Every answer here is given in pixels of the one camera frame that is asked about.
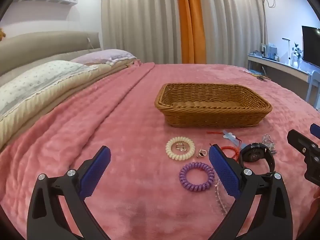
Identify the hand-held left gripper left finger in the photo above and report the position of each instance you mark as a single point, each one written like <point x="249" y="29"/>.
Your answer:
<point x="96" y="170"/>

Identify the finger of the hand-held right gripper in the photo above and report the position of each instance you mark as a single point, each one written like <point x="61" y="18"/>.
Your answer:
<point x="315" y="130"/>
<point x="301" y="142"/>

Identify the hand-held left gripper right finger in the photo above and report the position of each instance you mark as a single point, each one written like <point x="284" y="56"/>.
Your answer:
<point x="223" y="172"/>

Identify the black wrist watch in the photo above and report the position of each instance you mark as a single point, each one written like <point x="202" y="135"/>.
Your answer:
<point x="251" y="154"/>

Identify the light blue hair clip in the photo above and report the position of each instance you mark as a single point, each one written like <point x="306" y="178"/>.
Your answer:
<point x="228" y="136"/>

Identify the brown wicker basket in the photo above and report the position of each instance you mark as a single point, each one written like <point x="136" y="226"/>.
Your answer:
<point x="212" y="115"/>

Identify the pink fleece blanket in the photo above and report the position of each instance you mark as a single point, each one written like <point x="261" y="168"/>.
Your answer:
<point x="120" y="135"/>

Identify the light blue chair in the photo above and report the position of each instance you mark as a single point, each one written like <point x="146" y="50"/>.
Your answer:
<point x="315" y="85"/>

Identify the white grey desk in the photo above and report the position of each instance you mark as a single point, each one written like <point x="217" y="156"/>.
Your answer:
<point x="277" y="66"/>

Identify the small clutter on bed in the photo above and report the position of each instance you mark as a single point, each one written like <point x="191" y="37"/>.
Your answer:
<point x="260" y="77"/>

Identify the white vase with plant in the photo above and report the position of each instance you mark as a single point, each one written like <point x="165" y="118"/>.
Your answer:
<point x="297" y="55"/>

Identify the beige quilt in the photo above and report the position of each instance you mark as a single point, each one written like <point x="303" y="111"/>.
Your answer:
<point x="50" y="101"/>

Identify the black television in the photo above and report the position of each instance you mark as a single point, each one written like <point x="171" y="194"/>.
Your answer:
<point x="311" y="45"/>

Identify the white desk lamp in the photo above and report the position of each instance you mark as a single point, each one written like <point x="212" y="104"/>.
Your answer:
<point x="289" y="47"/>

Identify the white floral pillow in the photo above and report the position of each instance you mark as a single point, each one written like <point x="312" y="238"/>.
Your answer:
<point x="37" y="80"/>

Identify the lilac pillow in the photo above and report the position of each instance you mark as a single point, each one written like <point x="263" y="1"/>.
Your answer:
<point x="105" y="55"/>

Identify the beige padded headboard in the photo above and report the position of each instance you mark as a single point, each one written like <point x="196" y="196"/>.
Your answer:
<point x="50" y="42"/>

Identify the grey curtain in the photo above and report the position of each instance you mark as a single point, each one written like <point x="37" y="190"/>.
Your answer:
<point x="140" y="22"/>
<point x="232" y="22"/>

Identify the orange curtain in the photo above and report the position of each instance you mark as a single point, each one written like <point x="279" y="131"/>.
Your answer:
<point x="191" y="25"/>

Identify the brown plush toy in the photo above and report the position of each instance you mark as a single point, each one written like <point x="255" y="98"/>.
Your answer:
<point x="1" y="33"/>

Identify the picture frame and books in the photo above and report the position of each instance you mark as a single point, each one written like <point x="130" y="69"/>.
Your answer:
<point x="271" y="51"/>

